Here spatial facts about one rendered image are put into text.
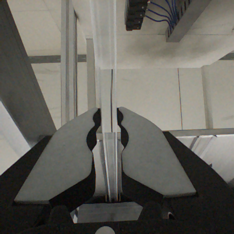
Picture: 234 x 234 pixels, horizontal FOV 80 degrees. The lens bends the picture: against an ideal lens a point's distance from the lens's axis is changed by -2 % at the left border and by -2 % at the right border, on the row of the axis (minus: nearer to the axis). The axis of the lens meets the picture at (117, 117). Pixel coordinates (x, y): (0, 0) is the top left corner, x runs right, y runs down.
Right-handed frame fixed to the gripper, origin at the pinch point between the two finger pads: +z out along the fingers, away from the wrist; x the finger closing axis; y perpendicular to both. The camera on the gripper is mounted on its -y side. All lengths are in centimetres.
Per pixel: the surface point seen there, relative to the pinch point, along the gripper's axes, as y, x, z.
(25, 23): -16, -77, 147
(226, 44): -1, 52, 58
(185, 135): 4.6, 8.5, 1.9
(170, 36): -4.5, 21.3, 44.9
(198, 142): 5.8, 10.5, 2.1
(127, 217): 20.6, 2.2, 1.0
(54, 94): 62, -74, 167
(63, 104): 11.3, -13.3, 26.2
